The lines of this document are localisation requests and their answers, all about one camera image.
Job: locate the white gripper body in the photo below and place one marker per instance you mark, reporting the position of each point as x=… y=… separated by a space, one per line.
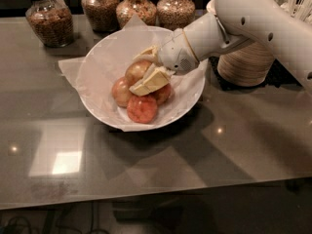
x=175 y=54

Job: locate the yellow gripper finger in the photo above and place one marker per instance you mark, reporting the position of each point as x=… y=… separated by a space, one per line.
x=150 y=54
x=155 y=78

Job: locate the green-red apple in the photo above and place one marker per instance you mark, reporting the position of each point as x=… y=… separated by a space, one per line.
x=136 y=71

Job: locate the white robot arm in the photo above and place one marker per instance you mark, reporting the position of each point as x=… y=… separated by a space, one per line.
x=233 y=25

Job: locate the right red apple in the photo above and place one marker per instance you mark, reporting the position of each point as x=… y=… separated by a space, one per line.
x=163 y=94

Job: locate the front red apple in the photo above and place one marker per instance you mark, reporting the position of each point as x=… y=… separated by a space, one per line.
x=142 y=109

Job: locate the left pale red apple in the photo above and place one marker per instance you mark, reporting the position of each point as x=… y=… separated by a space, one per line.
x=121 y=93

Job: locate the white bowl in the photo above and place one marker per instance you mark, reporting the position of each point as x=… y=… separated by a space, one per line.
x=104 y=69

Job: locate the white paper liner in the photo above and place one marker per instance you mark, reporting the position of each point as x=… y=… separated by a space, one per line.
x=97 y=65

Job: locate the rear stack paper bowls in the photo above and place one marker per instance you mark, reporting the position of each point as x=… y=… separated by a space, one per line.
x=211 y=7

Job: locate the stack paper bowls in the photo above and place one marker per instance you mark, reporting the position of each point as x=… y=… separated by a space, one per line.
x=211 y=7
x=246 y=67

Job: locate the front stack paper bowls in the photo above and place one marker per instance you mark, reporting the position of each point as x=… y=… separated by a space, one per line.
x=246 y=67

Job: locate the black mat under bowls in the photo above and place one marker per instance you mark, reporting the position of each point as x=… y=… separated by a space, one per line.
x=277 y=76

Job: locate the left glass cereal jar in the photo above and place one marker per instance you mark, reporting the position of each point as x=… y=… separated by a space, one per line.
x=51 y=21

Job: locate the white plastic cutlery bundle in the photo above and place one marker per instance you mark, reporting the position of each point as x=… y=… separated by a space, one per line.
x=292 y=0

